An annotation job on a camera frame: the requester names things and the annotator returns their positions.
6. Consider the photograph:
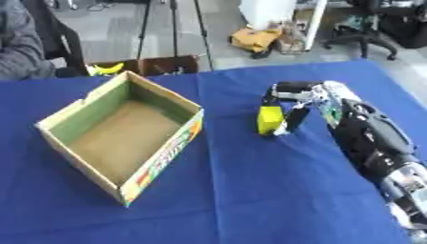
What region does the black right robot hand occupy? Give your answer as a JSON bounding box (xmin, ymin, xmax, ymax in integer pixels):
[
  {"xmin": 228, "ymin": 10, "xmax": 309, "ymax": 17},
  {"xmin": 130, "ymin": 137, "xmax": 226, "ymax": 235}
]
[{"xmin": 260, "ymin": 80, "xmax": 327, "ymax": 137}]

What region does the yellow rectangular block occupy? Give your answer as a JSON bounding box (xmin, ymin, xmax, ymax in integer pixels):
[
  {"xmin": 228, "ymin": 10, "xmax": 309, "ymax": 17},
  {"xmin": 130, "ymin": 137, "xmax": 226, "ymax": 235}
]
[{"xmin": 256, "ymin": 105, "xmax": 287, "ymax": 135}]

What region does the brown cardboard box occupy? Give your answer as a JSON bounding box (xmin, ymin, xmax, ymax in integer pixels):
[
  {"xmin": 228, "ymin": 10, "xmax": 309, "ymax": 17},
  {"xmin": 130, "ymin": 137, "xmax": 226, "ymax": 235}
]
[{"xmin": 88, "ymin": 54, "xmax": 202, "ymax": 77}]

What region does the open cardboard box green inside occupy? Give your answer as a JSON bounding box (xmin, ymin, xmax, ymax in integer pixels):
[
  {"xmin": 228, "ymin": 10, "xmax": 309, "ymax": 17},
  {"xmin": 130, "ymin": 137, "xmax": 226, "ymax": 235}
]
[{"xmin": 33, "ymin": 70, "xmax": 206, "ymax": 208}]

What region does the yellow bag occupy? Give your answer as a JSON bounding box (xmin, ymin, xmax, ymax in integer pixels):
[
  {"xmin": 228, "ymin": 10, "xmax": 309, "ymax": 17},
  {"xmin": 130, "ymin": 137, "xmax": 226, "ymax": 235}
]
[{"xmin": 228, "ymin": 27, "xmax": 284, "ymax": 54}]

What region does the white panel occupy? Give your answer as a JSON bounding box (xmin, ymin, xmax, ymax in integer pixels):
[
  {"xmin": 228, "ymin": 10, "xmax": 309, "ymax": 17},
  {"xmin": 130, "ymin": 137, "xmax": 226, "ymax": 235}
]
[{"xmin": 238, "ymin": 0, "xmax": 331, "ymax": 51}]

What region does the black office chair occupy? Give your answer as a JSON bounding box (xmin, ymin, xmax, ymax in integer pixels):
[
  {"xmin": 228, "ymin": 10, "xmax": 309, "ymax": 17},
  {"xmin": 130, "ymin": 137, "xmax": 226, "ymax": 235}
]
[{"xmin": 321, "ymin": 0, "xmax": 400, "ymax": 61}]

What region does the black tripod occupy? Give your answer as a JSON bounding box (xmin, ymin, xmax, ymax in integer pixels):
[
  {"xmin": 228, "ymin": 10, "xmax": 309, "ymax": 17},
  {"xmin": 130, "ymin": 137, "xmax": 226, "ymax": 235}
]
[{"xmin": 134, "ymin": 0, "xmax": 217, "ymax": 72}]

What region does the yellow toy banana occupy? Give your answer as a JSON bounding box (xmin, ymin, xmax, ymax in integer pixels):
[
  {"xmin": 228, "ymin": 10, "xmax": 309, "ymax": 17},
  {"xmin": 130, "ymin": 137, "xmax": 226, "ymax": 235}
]
[{"xmin": 87, "ymin": 62, "xmax": 127, "ymax": 76}]

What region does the person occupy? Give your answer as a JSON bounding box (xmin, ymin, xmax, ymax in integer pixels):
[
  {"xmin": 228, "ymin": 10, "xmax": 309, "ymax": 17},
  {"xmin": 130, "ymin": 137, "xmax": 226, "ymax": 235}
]
[{"xmin": 0, "ymin": 0, "xmax": 59, "ymax": 81}]

